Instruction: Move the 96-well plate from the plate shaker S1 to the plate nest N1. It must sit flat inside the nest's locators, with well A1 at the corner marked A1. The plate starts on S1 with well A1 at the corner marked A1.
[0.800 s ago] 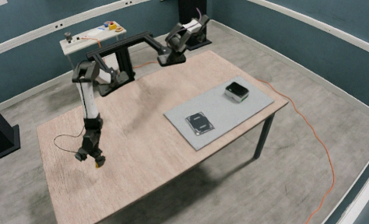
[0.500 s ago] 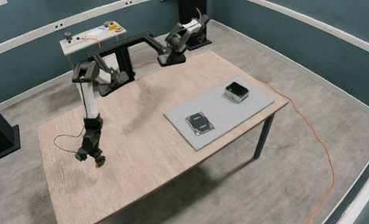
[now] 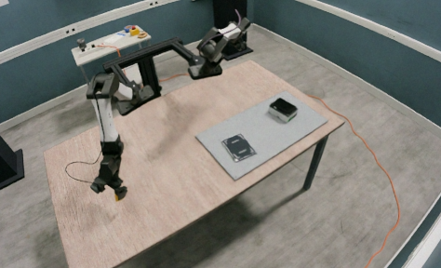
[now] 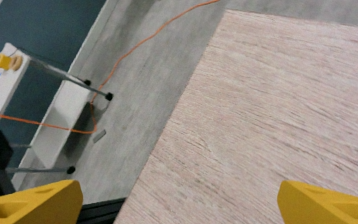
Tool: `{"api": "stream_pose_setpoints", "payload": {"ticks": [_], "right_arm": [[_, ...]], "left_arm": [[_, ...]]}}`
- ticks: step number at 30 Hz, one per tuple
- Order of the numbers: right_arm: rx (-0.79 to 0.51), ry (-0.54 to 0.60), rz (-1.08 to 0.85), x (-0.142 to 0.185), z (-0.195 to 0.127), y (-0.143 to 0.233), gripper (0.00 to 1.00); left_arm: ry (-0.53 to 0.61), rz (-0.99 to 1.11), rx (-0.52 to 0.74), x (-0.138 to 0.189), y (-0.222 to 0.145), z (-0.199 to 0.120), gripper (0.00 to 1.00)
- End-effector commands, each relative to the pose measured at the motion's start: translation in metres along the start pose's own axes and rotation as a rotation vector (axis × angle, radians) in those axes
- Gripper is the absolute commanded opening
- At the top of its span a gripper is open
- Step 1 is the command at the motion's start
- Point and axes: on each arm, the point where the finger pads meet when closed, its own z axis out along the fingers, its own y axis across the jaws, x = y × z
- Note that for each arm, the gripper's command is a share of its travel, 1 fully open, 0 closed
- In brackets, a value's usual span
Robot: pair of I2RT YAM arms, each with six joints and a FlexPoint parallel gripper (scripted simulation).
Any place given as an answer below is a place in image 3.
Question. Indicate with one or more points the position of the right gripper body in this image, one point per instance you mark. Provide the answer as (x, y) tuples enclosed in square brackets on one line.
[(120, 191)]

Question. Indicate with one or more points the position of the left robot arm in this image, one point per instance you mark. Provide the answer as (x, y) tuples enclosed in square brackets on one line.
[(214, 52)]

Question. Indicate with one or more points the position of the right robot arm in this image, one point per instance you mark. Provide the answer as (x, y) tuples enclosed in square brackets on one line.
[(113, 147)]

